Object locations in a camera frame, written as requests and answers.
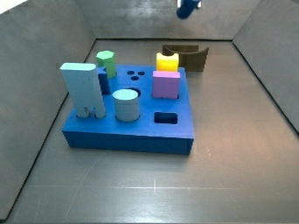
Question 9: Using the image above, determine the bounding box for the dark blue long cylinder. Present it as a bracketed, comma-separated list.
[176, 0, 202, 19]

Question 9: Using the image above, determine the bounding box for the blue shape sorter base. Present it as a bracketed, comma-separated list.
[61, 65, 195, 154]

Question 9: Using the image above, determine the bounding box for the light blue short cylinder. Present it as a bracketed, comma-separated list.
[112, 89, 140, 122]

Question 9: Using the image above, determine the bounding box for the purple rectangular block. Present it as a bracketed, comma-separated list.
[152, 71, 182, 99]

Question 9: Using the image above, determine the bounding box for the yellow arch block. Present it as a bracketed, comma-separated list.
[156, 53, 179, 72]

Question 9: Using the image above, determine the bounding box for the dark blue star block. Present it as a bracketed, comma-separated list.
[97, 66, 109, 95]

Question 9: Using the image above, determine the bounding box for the green hexagonal prism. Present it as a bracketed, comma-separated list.
[96, 51, 118, 78]

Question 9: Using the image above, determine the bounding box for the light blue tall block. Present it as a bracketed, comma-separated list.
[60, 62, 107, 118]

